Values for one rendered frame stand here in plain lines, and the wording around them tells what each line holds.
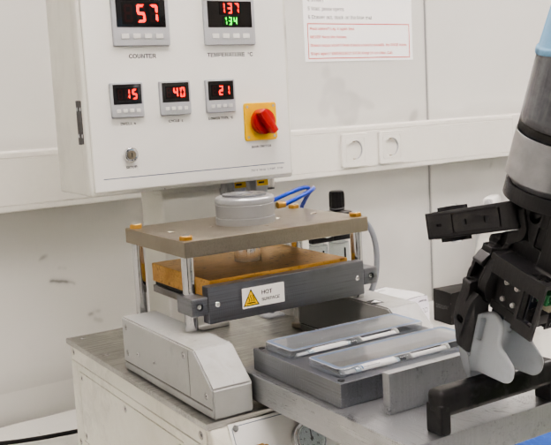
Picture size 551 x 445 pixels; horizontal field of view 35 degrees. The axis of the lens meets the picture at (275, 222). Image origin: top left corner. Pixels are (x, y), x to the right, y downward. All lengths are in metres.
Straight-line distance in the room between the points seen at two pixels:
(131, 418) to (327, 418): 0.38
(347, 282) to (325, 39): 0.81
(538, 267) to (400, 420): 0.20
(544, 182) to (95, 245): 1.02
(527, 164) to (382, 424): 0.27
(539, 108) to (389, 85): 1.26
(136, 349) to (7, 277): 0.46
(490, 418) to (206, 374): 0.31
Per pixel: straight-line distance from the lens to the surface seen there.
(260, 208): 1.12
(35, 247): 1.55
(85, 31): 1.20
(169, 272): 1.14
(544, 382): 0.87
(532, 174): 0.71
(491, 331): 0.79
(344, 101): 1.86
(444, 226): 0.80
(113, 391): 1.21
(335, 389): 0.85
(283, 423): 0.99
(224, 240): 1.04
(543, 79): 0.70
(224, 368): 0.97
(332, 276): 1.11
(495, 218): 0.76
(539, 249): 0.75
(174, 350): 1.02
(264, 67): 1.32
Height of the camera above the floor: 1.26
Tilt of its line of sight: 8 degrees down
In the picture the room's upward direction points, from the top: 3 degrees counter-clockwise
